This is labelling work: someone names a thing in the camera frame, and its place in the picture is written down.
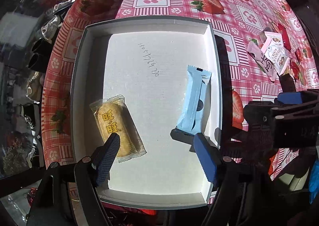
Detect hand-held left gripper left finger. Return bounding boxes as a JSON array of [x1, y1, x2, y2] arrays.
[[30, 133, 120, 226]]

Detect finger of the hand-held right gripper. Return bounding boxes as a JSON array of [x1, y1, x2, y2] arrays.
[[243, 101, 275, 130], [273, 89, 319, 114]]

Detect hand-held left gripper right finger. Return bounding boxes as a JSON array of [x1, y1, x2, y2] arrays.
[[193, 133, 275, 226]]

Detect yellow rice cracker packet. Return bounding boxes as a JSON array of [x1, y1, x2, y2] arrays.
[[90, 95, 147, 163]]

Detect white cranberry crisp packet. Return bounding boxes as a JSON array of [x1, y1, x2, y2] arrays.
[[260, 31, 291, 76]]

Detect pink snack bar packet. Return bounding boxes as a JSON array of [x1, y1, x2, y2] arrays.
[[247, 42, 277, 82]]

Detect light blue snack packet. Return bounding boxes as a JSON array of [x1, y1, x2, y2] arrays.
[[174, 65, 212, 137]]

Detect white cardboard box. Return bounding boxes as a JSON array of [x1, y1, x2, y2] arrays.
[[70, 18, 223, 208]]

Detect blue fabric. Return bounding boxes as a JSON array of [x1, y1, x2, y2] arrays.
[[308, 166, 319, 204]]

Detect black high-top sneaker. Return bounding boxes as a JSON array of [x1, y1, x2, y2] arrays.
[[26, 137, 45, 168], [16, 103, 41, 137]]

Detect beige shoe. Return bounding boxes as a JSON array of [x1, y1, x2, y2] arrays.
[[26, 72, 44, 102]]

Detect pair of black shoes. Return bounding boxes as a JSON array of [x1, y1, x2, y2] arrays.
[[28, 39, 54, 72]]

